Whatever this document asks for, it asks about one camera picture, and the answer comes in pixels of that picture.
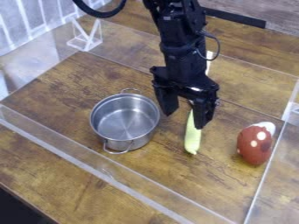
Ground clear acrylic triangle stand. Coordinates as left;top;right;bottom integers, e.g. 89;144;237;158
66;18;102;52

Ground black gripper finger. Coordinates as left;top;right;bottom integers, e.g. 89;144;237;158
191;98;219;130
153;86;179;116

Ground red spotted toy mushroom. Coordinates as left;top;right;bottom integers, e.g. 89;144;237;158
236;122;276;165

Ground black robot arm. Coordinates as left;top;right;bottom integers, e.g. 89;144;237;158
142;0;220;130

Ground black bar on wall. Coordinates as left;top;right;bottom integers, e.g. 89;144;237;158
204;8;267;29

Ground small steel pot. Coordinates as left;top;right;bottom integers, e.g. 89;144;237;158
89;87;160;155

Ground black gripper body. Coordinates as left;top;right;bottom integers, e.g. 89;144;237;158
149;66;220;101

